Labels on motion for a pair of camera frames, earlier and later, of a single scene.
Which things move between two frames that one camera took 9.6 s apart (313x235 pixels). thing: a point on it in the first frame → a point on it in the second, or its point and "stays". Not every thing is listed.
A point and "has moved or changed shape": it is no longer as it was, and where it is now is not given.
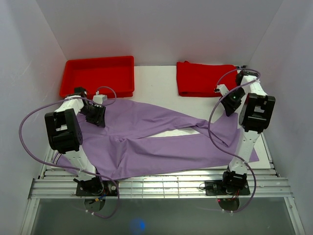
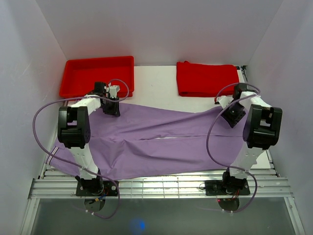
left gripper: [99, 119] → [114, 111]
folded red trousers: [200, 80] stays
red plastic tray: [114, 77] stays
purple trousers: [105, 141] has moved or changed shape
